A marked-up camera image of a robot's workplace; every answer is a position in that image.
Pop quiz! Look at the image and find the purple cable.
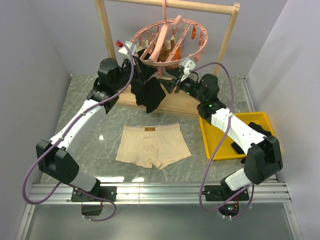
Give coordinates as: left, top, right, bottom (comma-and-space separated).
191, 62, 255, 220
21, 44, 135, 222

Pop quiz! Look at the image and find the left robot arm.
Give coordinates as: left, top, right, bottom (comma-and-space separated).
36, 57, 157, 201

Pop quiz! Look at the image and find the yellow plastic tray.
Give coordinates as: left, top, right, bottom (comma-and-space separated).
199, 112, 275, 161

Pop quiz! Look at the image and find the beige boxer underwear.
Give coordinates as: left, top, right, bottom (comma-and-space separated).
115, 122, 192, 170

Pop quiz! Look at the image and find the pink round clip hanger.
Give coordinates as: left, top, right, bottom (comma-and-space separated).
130, 0, 208, 76

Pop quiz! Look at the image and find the brown underwear on hanger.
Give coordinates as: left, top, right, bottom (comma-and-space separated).
157, 37, 176, 62

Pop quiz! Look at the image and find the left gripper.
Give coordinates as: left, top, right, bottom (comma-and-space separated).
113, 55, 158, 92

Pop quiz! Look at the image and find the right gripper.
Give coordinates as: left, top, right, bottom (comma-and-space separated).
157, 67, 206, 104

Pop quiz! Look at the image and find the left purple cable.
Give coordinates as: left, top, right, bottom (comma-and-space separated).
21, 44, 135, 222

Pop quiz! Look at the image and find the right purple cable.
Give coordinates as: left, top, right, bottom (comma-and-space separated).
191, 62, 255, 220

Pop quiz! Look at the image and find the black underwear in tray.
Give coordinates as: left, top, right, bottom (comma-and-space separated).
231, 121, 272, 154

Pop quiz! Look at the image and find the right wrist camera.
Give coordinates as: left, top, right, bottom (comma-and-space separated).
178, 57, 196, 76

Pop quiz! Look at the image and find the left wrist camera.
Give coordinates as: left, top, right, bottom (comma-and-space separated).
115, 40, 137, 56

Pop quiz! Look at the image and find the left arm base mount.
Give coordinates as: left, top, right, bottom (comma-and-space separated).
71, 185, 117, 222

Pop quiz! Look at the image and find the wooden hanging rack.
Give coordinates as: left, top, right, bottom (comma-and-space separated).
94, 0, 241, 117

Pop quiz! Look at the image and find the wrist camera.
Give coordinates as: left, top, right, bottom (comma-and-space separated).
115, 40, 137, 56
178, 57, 196, 76

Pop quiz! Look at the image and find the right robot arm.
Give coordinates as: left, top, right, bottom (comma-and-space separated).
159, 73, 283, 200

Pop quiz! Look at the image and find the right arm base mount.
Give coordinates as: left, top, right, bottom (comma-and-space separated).
199, 185, 254, 219

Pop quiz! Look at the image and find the black underwear on hanger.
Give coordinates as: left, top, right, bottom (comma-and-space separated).
130, 56, 166, 114

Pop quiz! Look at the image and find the aluminium mounting rail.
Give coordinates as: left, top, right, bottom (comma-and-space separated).
17, 182, 297, 240

